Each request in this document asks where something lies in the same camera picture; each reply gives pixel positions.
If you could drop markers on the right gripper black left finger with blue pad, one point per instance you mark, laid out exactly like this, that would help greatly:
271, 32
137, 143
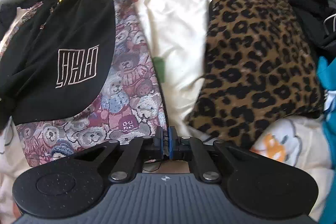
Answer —
135, 154

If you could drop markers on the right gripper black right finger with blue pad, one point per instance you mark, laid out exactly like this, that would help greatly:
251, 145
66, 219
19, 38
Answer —
192, 150

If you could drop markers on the black jacket bear pattern lining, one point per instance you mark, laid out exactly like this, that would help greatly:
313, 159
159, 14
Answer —
74, 74

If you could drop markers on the leopard print pillow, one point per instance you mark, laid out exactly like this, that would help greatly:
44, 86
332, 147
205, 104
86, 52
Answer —
258, 68

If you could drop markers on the cream bear print bedsheet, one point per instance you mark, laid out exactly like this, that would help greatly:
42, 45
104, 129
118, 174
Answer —
167, 41

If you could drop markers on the black clothing pile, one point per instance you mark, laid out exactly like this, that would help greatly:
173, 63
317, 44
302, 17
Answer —
9, 12

